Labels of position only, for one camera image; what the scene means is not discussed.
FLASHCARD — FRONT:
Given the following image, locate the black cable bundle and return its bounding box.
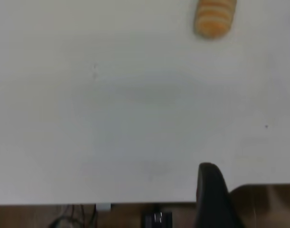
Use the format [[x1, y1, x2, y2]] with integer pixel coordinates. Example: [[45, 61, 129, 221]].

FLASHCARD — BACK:
[[48, 204, 98, 228]]

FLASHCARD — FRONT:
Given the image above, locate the striped golden bread roll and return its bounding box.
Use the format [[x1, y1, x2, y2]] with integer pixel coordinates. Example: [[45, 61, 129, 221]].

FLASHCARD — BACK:
[[194, 0, 238, 40]]

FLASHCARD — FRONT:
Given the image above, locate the black electronic box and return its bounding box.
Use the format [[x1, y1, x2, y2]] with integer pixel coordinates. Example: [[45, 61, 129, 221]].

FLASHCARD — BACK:
[[142, 210, 173, 228]]

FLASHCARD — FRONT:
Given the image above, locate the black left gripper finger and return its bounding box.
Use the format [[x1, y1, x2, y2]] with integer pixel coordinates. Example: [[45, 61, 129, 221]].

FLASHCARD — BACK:
[[194, 162, 245, 228]]

